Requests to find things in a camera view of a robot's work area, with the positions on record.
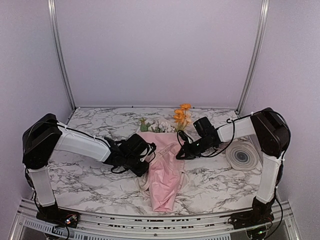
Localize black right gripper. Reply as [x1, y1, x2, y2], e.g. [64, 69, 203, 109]
[176, 136, 214, 160]

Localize pink wrapping paper sheet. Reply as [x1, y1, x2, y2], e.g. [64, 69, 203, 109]
[136, 131, 189, 212]

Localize white flower bunch green leaves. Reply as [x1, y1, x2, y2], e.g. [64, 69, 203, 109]
[137, 117, 176, 133]

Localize cream ribbon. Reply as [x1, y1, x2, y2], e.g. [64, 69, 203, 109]
[136, 141, 188, 192]

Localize peach flower long green stem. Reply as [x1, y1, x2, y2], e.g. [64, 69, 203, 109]
[185, 111, 192, 125]

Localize orange flower stem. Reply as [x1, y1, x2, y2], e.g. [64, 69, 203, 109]
[173, 103, 192, 131]

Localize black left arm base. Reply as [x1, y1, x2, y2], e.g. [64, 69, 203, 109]
[36, 203, 80, 228]

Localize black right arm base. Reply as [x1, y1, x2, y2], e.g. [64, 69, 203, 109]
[228, 197, 276, 230]

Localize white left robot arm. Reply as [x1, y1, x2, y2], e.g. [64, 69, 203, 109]
[22, 113, 157, 223]

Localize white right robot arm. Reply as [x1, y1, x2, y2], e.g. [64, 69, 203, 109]
[176, 107, 292, 205]

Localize grey swirl ceramic plate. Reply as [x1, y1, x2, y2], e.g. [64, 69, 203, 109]
[225, 141, 259, 171]

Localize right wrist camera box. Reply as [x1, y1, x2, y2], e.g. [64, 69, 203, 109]
[193, 116, 215, 137]

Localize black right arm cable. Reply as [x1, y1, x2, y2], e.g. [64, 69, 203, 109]
[176, 117, 237, 158]

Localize aluminium front rail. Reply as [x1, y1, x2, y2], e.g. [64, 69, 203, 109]
[8, 199, 301, 240]

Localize aluminium frame right post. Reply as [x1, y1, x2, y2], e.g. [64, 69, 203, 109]
[236, 0, 270, 114]

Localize aluminium frame post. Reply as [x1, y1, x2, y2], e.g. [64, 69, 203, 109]
[47, 0, 77, 111]
[236, 0, 270, 114]

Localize aluminium frame left post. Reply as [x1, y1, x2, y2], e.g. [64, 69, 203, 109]
[47, 0, 77, 111]

